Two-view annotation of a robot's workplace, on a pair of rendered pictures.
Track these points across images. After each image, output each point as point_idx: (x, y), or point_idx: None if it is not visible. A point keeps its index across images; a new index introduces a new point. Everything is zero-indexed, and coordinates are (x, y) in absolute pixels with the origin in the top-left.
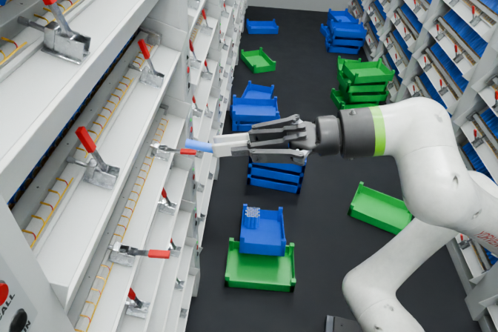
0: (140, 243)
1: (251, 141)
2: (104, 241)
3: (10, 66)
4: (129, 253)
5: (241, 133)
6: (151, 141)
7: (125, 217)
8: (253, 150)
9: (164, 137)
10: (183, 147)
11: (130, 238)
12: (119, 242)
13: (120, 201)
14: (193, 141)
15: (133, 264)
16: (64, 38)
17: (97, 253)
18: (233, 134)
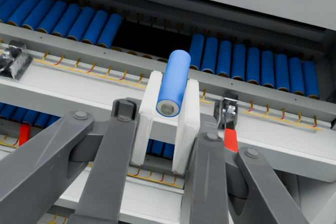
0: (34, 86)
1: (187, 171)
2: (27, 34)
3: None
4: (4, 59)
5: (215, 131)
6: (237, 91)
7: (75, 63)
8: (78, 112)
9: (272, 125)
10: (311, 212)
11: (45, 75)
12: (22, 47)
13: (97, 50)
14: (179, 58)
15: (0, 77)
16: None
17: (10, 28)
18: (195, 101)
